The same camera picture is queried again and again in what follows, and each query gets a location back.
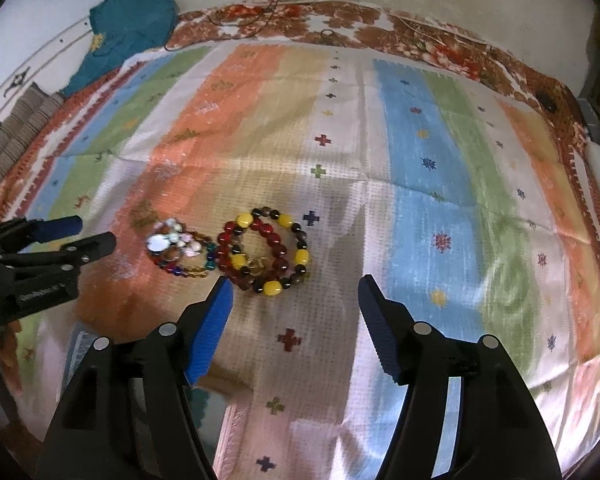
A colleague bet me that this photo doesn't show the colourful striped mat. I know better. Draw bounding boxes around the colourful striped mat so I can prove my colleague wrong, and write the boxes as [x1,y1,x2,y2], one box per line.
[10,40,600,480]

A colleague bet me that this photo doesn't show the thin white cable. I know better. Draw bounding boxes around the thin white cable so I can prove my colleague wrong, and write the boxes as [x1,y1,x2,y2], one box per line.
[399,14,487,45]

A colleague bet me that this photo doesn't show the teal blue pillow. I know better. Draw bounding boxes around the teal blue pillow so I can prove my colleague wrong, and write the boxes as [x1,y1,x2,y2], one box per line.
[55,0,181,98]

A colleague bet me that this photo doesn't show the black cable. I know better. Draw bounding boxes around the black cable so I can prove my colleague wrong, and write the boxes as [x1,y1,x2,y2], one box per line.
[164,0,307,52]

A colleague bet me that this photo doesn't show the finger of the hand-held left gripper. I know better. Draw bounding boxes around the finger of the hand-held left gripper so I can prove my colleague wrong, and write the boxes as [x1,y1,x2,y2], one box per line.
[0,231,117,281]
[0,215,83,261]

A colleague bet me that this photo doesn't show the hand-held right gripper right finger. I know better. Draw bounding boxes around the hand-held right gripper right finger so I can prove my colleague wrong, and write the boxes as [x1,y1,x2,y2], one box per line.
[357,275,563,480]

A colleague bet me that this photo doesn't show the colourful marbles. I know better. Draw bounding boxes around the colourful marbles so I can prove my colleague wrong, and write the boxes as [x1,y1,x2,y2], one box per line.
[146,218,222,279]

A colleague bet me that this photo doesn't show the brown striped cushion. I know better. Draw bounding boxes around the brown striped cushion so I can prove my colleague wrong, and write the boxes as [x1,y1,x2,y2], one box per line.
[0,82,66,186]

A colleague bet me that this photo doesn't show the brown floral bedsheet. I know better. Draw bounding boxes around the brown floral bedsheet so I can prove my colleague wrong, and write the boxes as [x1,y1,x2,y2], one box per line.
[0,0,600,480]

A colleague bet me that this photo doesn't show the red and yellow bead bracelet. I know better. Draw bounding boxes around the red and yellow bead bracelet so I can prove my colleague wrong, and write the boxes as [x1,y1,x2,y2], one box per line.
[216,206,313,297]

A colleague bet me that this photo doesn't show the white decorated headboard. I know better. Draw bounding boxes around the white decorated headboard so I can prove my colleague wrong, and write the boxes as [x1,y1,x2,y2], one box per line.
[0,15,97,122]

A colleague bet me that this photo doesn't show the grey metal object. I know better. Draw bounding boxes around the grey metal object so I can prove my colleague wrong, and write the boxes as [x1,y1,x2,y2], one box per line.
[577,94,600,147]

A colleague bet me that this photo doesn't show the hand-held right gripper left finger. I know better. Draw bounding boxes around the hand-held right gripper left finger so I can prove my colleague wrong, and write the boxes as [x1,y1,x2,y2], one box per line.
[37,276,234,480]

